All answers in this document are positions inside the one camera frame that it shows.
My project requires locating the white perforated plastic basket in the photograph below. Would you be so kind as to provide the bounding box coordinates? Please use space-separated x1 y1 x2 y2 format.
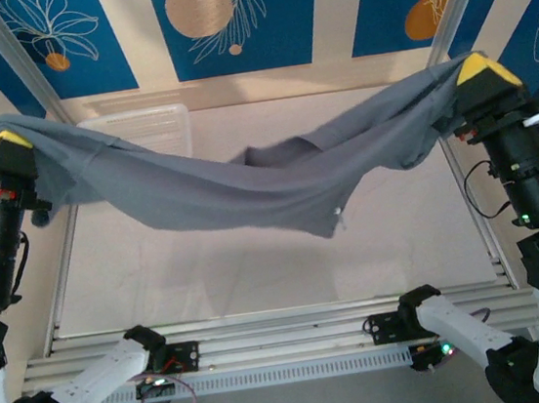
75 101 195 172

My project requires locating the right gripper thin black cable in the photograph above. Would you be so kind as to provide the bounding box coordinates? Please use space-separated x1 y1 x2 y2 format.
461 156 517 223

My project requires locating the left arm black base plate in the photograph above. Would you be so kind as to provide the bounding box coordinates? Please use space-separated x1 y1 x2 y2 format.
158 341 203 377

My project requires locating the left gripper thin black cable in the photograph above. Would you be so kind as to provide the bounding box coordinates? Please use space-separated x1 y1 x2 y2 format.
5 229 35 298

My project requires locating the gripper thin black cable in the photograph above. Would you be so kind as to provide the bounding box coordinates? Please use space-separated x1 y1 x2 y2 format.
461 156 517 223
5 229 35 298

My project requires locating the grey t-shirt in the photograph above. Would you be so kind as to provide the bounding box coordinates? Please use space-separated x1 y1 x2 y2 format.
0 50 499 279

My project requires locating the white slotted cable duct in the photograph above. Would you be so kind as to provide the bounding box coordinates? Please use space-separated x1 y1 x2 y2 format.
94 344 414 403

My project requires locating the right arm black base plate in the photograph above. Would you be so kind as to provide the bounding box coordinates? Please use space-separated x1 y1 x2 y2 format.
363 309 411 347

